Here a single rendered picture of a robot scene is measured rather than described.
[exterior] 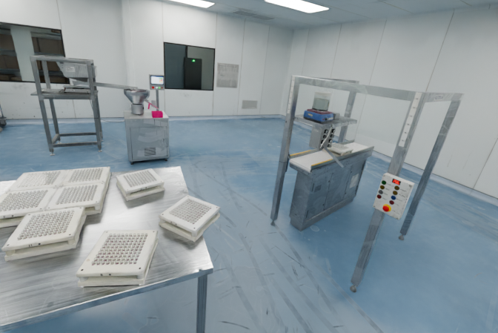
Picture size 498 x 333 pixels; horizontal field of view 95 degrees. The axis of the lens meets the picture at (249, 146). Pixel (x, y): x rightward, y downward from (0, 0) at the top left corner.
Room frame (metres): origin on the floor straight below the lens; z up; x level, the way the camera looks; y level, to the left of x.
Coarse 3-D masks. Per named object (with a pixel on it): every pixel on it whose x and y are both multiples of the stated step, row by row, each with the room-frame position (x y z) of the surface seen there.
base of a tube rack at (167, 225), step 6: (216, 216) 1.13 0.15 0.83; (168, 222) 1.03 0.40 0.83; (210, 222) 1.07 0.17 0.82; (168, 228) 1.00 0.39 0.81; (174, 228) 0.99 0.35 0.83; (180, 228) 0.99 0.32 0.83; (204, 228) 1.01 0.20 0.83; (180, 234) 0.97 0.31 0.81; (186, 234) 0.96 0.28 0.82; (198, 234) 0.96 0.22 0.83
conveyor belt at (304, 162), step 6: (348, 144) 2.91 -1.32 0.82; (354, 144) 2.94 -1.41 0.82; (354, 150) 2.68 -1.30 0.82; (300, 156) 2.26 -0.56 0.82; (306, 156) 2.28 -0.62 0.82; (312, 156) 2.30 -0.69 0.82; (318, 156) 2.32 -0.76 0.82; (324, 156) 2.34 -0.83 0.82; (330, 156) 2.35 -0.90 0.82; (336, 156) 2.38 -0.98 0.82; (294, 162) 2.12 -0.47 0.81; (300, 162) 2.10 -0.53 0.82; (306, 162) 2.11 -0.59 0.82; (312, 162) 2.13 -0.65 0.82; (318, 162) 2.15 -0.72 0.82; (306, 168) 2.00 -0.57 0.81
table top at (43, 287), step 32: (0, 192) 1.18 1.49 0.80; (160, 192) 1.36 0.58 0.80; (96, 224) 0.99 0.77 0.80; (128, 224) 1.02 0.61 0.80; (0, 256) 0.74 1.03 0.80; (64, 256) 0.77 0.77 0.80; (160, 256) 0.83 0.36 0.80; (192, 256) 0.85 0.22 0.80; (0, 288) 0.60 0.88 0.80; (32, 288) 0.62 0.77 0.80; (64, 288) 0.63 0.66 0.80; (96, 288) 0.64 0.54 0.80; (128, 288) 0.66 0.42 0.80; (0, 320) 0.50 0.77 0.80; (32, 320) 0.52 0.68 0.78
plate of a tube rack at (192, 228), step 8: (184, 200) 1.19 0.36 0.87; (200, 200) 1.20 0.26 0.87; (168, 208) 1.09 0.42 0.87; (200, 208) 1.12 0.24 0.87; (216, 208) 1.14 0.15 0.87; (160, 216) 1.02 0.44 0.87; (168, 216) 1.03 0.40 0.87; (208, 216) 1.06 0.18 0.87; (176, 224) 0.98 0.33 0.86; (184, 224) 0.98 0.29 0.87; (192, 224) 0.98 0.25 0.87; (200, 224) 0.99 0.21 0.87; (192, 232) 0.94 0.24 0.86
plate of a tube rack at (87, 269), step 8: (104, 232) 0.86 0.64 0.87; (112, 232) 0.87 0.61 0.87; (120, 232) 0.87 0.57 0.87; (128, 232) 0.88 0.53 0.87; (136, 232) 0.88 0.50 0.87; (144, 232) 0.89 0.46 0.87; (152, 232) 0.89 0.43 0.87; (104, 240) 0.81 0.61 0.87; (152, 240) 0.84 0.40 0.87; (96, 248) 0.76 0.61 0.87; (112, 248) 0.77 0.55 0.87; (144, 248) 0.79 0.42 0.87; (88, 256) 0.72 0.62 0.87; (144, 256) 0.75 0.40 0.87; (88, 264) 0.68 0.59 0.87; (104, 264) 0.69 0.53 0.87; (128, 264) 0.70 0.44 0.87; (136, 264) 0.71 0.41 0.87; (144, 264) 0.71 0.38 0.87; (80, 272) 0.64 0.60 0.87; (88, 272) 0.65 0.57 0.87; (96, 272) 0.65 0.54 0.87; (104, 272) 0.66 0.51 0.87; (112, 272) 0.66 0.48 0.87; (120, 272) 0.66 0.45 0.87; (128, 272) 0.67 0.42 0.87; (136, 272) 0.67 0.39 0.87
